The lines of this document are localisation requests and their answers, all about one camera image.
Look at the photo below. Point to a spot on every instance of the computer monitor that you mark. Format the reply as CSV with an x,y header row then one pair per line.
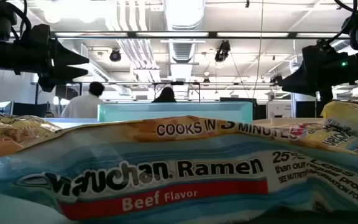
x,y
3,107

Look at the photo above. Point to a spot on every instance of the white ceiling duct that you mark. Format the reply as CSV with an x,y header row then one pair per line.
x,y
183,18

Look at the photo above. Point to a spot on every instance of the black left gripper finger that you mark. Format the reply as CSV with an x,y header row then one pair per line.
x,y
68,57
68,74

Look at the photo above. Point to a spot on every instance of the teal plastic bin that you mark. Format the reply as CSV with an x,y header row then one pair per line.
x,y
166,112

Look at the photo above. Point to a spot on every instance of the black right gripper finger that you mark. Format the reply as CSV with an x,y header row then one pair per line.
x,y
295,77
301,89

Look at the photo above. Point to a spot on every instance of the black overhead light bar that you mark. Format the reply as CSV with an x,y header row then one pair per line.
x,y
211,34

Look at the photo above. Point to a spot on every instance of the person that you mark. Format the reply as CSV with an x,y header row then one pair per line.
x,y
166,96
82,107

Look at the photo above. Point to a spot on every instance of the white sign board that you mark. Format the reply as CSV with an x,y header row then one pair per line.
x,y
278,109

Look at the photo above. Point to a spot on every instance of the black ceiling camera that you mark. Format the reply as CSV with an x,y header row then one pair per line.
x,y
222,51
115,56

